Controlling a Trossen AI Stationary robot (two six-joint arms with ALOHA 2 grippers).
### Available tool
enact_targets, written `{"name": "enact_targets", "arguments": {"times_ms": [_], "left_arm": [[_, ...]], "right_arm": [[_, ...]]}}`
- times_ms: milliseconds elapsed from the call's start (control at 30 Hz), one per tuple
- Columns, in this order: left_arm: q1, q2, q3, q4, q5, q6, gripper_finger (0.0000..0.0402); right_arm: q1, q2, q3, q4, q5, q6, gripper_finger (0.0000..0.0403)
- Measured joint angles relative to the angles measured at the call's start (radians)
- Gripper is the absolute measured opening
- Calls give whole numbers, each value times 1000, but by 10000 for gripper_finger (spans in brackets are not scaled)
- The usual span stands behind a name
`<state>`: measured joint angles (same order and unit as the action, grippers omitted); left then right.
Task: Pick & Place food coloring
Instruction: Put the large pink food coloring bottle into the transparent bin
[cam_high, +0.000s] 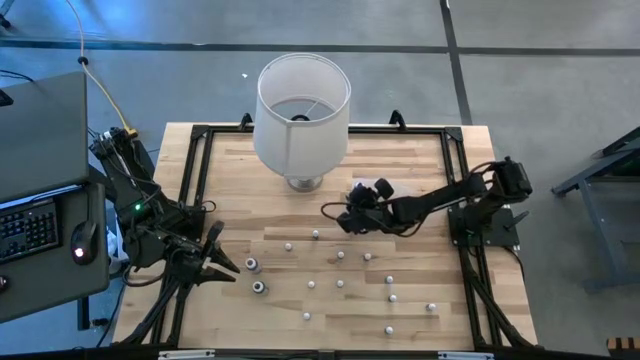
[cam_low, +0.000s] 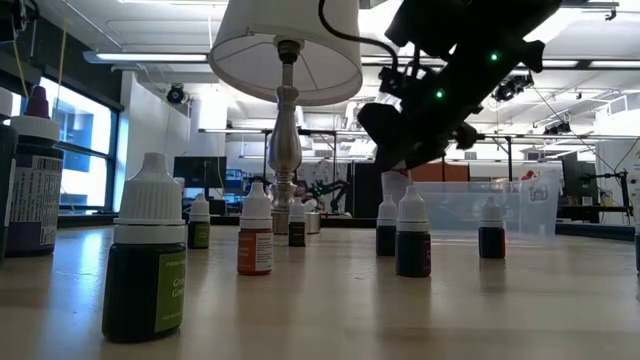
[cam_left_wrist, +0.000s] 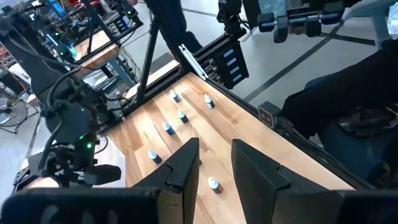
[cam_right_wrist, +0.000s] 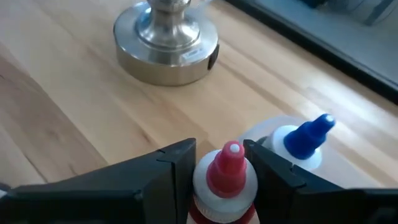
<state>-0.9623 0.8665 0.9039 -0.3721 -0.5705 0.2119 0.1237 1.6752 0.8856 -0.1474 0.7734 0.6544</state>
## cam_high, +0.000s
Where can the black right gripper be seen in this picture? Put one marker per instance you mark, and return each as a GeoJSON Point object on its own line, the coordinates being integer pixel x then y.
{"type": "Point", "coordinates": [370, 217]}

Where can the striped wooden block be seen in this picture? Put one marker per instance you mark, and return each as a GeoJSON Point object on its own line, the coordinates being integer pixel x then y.
{"type": "Point", "coordinates": [625, 345]}

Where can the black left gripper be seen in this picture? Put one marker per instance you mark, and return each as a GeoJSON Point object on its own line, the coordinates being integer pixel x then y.
{"type": "Point", "coordinates": [185, 262]}

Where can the large black-tip food coloring bottle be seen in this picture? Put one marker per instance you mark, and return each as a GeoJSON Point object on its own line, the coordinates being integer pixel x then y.
{"type": "Point", "coordinates": [258, 287]}

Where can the large blue-tip food coloring bottle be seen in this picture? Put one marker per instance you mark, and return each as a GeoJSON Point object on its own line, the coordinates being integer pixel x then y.
{"type": "Point", "coordinates": [252, 264]}

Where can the silver table lamp white shade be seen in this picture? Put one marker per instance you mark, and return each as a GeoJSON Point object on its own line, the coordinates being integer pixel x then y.
{"type": "Point", "coordinates": [300, 145]}

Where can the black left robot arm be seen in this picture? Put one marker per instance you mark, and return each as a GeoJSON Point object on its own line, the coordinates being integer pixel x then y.
{"type": "Point", "coordinates": [145, 215]}

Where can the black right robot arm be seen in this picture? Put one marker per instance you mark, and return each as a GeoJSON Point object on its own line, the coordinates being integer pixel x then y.
{"type": "Point", "coordinates": [440, 197]}

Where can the silver metal bracket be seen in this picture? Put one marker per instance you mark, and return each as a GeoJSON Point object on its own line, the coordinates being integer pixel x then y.
{"type": "Point", "coordinates": [187, 354]}
{"type": "Point", "coordinates": [465, 355]}

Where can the black keyboard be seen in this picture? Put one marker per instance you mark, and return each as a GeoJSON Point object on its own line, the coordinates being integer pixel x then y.
{"type": "Point", "coordinates": [27, 230]}

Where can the grey desk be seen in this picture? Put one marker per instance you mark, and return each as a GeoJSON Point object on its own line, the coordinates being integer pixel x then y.
{"type": "Point", "coordinates": [50, 285]}

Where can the grey computer monitor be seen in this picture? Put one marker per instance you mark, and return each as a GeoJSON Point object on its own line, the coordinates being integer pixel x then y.
{"type": "Point", "coordinates": [45, 140]}

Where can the black computer mouse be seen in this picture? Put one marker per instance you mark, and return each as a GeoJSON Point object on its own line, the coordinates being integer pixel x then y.
{"type": "Point", "coordinates": [84, 240]}

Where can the blue-grey metal table frame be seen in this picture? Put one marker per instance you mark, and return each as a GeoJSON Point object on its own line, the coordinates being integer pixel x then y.
{"type": "Point", "coordinates": [600, 167]}

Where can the black aluminium table frame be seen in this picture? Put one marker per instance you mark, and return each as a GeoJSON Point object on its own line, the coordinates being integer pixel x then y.
{"type": "Point", "coordinates": [380, 129]}

